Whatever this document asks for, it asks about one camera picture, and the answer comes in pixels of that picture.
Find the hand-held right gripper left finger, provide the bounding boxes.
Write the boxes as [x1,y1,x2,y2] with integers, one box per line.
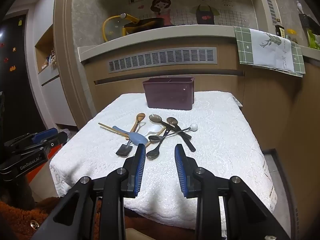
[31,143,147,240]

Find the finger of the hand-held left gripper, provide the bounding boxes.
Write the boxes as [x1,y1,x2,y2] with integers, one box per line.
[4,127,58,148]
[14,131,68,156]

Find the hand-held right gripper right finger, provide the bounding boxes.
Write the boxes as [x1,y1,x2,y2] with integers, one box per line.
[174,144,292,240]

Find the black handled metal spoon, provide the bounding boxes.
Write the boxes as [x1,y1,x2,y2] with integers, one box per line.
[146,129,172,159]

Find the small black scoop spoon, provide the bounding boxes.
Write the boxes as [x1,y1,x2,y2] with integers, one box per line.
[115,122,147,158]

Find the light blue ceramic spoon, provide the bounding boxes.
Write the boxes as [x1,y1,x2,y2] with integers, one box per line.
[112,125,149,146]

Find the white plastic spoon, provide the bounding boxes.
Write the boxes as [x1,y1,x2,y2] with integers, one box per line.
[143,124,163,137]

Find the white ball ended stirring spoon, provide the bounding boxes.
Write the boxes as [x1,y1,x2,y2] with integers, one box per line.
[148,123,198,142]

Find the brown wooden spoon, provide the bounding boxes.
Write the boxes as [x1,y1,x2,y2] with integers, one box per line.
[128,112,146,134]

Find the dark metal spoon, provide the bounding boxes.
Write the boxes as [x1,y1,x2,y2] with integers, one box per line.
[149,114,192,140]

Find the black handled brown spoon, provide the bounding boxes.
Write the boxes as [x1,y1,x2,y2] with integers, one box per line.
[166,117,197,152]

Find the purple plastic utensil holder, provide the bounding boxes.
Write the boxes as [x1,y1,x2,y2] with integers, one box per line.
[142,77,195,111]

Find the white lace tablecloth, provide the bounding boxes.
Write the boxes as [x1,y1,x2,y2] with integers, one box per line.
[49,91,278,230]

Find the brown fuzzy blanket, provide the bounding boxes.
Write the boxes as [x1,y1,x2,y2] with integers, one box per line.
[0,196,105,240]

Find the black refrigerator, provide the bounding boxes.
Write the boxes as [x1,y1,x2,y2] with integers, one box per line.
[0,9,49,143]

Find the grey vent grille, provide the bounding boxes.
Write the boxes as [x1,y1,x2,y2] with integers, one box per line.
[108,49,217,74]

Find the yellow rimmed glass lid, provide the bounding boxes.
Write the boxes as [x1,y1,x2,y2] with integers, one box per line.
[103,15,126,43]

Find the yellow lidded jar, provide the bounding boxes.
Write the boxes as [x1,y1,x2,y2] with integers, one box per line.
[286,29,298,42]

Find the green vegetables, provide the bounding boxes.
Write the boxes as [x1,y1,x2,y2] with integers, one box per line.
[307,29,320,49]

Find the black wok with yellow handle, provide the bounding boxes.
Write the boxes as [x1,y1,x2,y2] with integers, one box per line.
[121,13,167,35]

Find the cartoon wall poster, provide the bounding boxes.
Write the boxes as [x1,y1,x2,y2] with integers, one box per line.
[129,0,250,26]

